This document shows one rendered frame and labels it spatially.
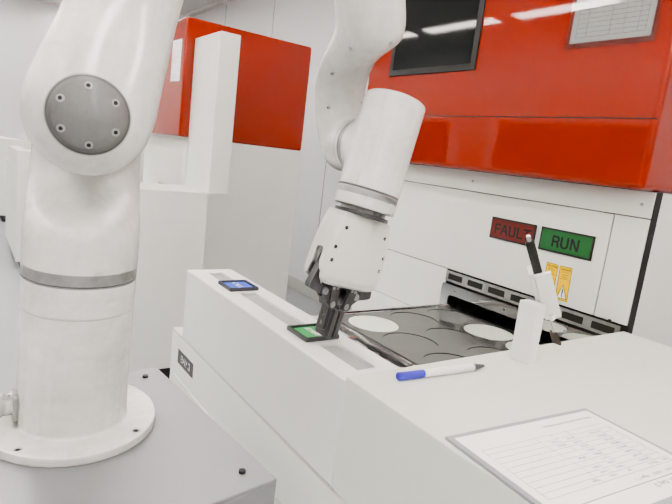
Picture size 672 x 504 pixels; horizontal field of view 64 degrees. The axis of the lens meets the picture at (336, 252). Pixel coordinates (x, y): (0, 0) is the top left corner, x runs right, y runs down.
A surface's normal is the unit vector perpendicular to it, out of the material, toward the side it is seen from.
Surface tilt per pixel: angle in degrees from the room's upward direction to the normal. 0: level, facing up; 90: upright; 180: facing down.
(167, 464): 3
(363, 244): 91
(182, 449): 3
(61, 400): 92
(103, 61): 66
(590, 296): 90
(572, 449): 0
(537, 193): 90
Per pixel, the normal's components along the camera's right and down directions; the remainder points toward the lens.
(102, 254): 0.67, 0.18
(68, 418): 0.34, 0.24
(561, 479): 0.12, -0.98
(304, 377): -0.82, 0.00
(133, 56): 0.66, -0.18
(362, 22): -0.33, 0.43
